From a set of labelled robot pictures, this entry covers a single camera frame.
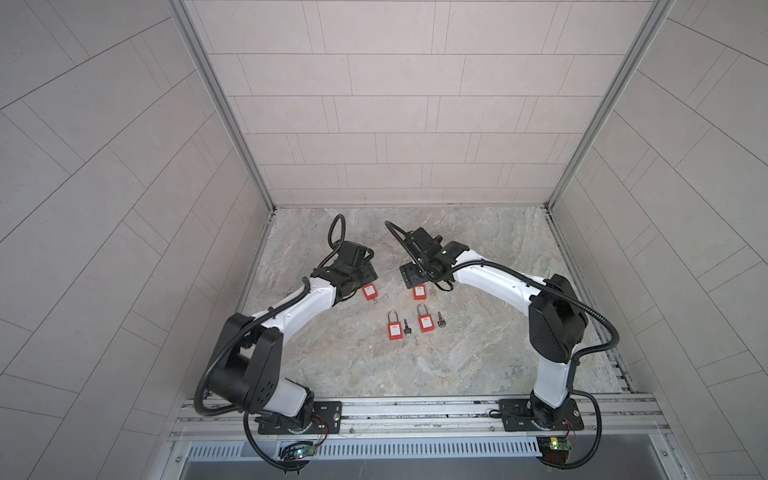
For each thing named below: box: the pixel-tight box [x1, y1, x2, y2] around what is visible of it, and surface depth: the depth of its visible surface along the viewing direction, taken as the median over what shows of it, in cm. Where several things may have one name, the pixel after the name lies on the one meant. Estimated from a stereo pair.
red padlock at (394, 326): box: [387, 310, 403, 340], surface depth 86 cm
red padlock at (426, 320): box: [417, 303, 435, 333], surface depth 88 cm
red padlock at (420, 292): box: [413, 284, 427, 301], surface depth 93 cm
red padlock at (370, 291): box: [362, 283, 379, 301], surface depth 93 cm
